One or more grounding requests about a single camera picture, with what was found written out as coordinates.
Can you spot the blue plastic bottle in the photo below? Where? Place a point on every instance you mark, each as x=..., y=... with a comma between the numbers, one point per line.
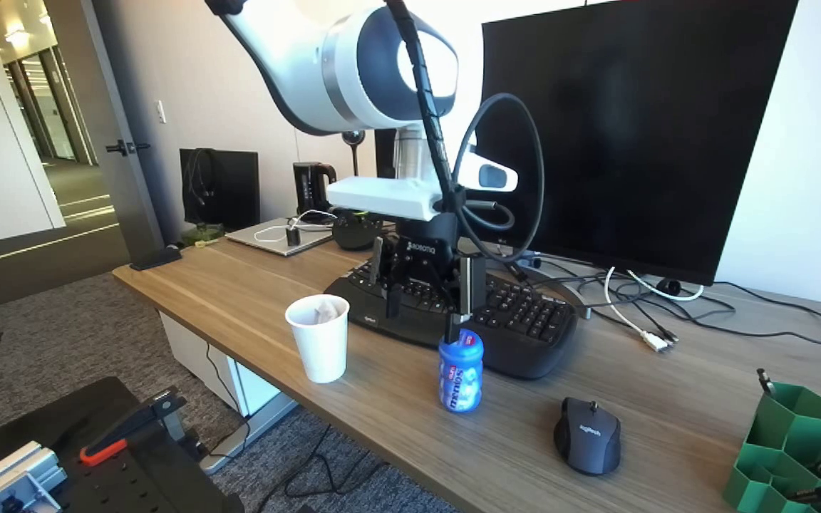
x=464, y=371

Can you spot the white paper cup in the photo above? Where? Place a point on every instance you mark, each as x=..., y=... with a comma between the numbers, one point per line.
x=320, y=331

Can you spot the black conference webcam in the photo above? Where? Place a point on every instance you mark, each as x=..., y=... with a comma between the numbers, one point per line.
x=356, y=229

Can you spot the black computer monitor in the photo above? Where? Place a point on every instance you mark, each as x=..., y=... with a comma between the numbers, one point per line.
x=638, y=128

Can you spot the green pen holder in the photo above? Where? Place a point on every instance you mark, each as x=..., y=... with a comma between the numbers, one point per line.
x=779, y=460

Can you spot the silver laptop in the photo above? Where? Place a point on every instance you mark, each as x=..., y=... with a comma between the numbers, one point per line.
x=273, y=237

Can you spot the black electric kettle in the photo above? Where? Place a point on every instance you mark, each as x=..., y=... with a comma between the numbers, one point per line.
x=311, y=187

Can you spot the small black adapter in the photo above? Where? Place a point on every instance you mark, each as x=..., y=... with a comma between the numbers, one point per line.
x=293, y=234

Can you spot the black computer keyboard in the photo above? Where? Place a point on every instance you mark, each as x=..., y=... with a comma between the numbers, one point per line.
x=527, y=335

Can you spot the black perforated robot cart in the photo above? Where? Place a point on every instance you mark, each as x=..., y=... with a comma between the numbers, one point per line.
x=41, y=466

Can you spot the small black monitor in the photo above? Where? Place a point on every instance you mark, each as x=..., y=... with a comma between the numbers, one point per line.
x=220, y=187

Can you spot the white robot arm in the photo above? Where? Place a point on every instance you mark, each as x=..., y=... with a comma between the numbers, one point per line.
x=374, y=68

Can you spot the black computer mouse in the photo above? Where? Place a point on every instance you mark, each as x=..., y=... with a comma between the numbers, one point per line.
x=588, y=438

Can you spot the orange black clamp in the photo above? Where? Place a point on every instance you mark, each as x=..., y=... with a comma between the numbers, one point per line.
x=159, y=415

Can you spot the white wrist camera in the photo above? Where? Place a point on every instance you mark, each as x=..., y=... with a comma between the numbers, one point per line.
x=414, y=198

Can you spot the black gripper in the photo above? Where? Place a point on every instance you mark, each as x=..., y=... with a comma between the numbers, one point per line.
x=431, y=252

